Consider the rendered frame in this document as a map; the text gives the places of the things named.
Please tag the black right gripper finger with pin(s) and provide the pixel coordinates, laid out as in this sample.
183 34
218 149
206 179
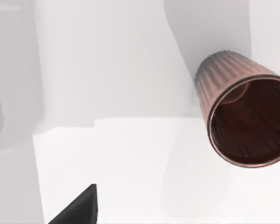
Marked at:
82 207

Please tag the copper ribbed cup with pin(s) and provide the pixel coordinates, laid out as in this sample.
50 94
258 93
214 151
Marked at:
235 93

